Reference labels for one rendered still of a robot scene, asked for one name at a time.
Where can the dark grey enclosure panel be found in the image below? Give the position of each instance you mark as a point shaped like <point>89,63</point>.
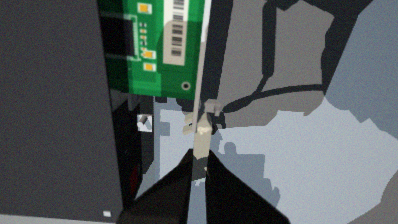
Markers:
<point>58,153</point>

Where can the green circuit board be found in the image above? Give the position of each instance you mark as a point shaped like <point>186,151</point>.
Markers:
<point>157,48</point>

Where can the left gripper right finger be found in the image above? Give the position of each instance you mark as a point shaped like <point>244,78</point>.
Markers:
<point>238,203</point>

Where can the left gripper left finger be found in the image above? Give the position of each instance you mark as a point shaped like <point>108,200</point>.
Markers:
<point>165,201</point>

